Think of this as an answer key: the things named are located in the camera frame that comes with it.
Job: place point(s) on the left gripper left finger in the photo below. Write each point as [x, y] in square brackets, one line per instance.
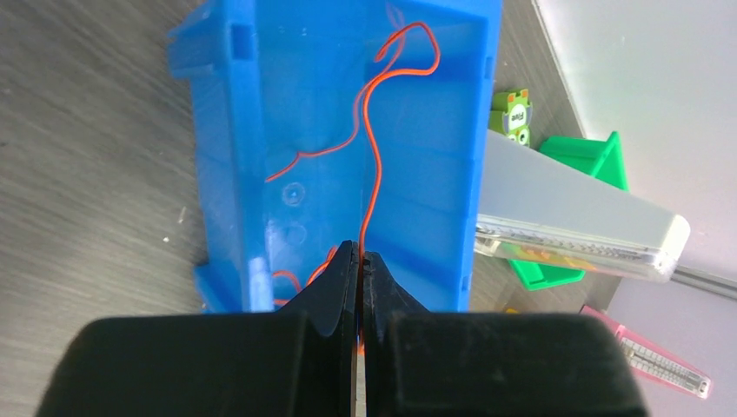
[296, 361]

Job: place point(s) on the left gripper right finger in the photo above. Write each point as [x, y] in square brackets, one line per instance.
[423, 363]

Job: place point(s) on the white metronome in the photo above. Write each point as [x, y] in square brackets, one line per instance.
[567, 204]

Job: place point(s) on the pink metronome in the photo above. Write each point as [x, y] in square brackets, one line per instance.
[651, 361]

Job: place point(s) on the blue plastic bin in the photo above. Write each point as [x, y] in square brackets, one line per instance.
[310, 116]

